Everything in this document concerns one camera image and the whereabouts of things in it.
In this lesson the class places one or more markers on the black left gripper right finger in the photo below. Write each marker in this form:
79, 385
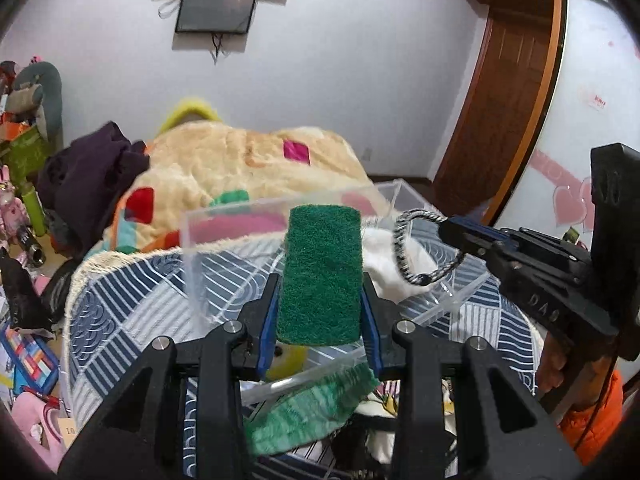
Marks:
399, 349

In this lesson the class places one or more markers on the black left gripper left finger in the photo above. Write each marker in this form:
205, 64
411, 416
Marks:
211, 369

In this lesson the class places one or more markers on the green striped cloth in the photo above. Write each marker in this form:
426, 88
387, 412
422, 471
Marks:
308, 414

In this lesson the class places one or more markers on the clear plastic storage box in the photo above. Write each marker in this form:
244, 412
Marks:
380, 206

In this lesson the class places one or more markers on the green scouring pad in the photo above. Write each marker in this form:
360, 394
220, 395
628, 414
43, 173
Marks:
319, 301

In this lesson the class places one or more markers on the right hand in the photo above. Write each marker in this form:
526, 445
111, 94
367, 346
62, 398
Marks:
549, 374

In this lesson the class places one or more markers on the yellow round plush toy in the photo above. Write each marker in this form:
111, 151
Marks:
287, 361

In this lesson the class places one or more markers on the blue white patterned bedspread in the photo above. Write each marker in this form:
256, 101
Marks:
119, 303

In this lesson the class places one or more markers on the beige plush blanket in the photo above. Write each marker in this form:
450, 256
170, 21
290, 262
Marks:
204, 164

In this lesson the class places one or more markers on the white wardrobe sliding door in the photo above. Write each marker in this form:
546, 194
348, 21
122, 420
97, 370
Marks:
594, 101

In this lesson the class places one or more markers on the brown wooden door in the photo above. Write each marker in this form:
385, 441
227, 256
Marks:
495, 112

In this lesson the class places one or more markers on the colourful block box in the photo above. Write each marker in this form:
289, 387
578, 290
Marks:
33, 360

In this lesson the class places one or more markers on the pink plush toy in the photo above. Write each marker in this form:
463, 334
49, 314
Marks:
38, 421

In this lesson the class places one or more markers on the dark purple clothing pile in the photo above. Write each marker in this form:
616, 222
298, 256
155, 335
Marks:
80, 186

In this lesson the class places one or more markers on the pink rabbit toy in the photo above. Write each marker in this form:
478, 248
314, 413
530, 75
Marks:
13, 213

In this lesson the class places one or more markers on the green cardboard box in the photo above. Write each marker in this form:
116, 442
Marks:
26, 155

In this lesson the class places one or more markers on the grey green dinosaur plush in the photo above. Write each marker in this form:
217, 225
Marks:
36, 94

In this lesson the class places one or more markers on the wall power outlet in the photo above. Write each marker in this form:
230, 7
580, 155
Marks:
367, 154

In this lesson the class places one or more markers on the small wall monitor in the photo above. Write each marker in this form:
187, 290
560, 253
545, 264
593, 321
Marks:
222, 17

